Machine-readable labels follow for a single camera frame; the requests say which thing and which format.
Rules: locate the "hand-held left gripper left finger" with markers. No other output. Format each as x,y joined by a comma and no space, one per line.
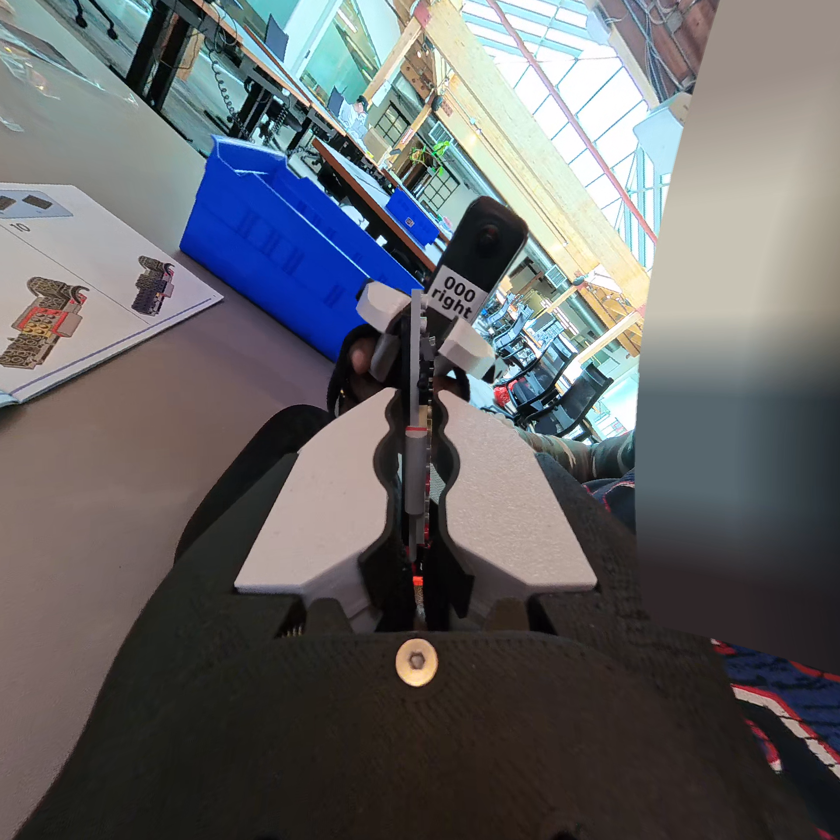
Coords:
308,512

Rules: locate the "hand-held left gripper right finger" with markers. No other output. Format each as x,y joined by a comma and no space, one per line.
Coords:
518,512

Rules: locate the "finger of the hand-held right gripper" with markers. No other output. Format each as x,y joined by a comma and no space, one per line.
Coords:
469,348
384,305

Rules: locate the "grey red lego model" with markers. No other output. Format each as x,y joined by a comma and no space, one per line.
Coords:
415,472

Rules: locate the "small blue plastic bin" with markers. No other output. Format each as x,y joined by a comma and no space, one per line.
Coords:
407,213

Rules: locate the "large blue plastic bin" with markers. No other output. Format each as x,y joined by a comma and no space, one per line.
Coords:
275,249

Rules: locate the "lego instruction booklet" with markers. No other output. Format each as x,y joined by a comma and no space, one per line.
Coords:
98,262

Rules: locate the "person's right hand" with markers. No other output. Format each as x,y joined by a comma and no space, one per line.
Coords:
359,361

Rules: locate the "black office chair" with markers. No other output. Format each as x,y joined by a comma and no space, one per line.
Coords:
571,394

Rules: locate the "long work desk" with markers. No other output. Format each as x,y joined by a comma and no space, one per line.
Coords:
354,177
164,39

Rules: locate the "dark computer monitor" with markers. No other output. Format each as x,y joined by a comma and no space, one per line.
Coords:
275,36
334,102

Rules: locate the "clear plastic bag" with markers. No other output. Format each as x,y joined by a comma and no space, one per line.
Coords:
39,59

